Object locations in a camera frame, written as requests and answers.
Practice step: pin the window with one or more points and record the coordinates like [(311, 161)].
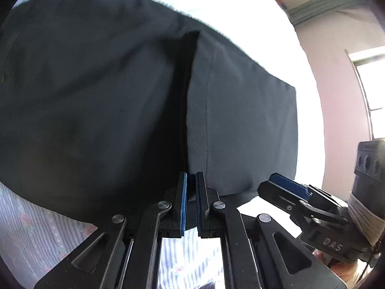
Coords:
[(376, 90)]

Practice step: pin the black pants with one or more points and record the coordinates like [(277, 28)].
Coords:
[(90, 96)]

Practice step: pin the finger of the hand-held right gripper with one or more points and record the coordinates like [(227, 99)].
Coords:
[(273, 194), (290, 184)]

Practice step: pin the grey-green curtain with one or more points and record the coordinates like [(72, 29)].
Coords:
[(324, 4)]

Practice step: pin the blue striped bed sheet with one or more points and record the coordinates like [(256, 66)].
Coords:
[(39, 231)]

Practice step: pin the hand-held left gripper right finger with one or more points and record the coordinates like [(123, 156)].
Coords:
[(199, 204)]

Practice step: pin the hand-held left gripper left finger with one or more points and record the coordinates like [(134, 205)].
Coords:
[(182, 204)]

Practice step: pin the person's right hand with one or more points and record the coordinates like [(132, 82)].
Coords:
[(337, 269)]

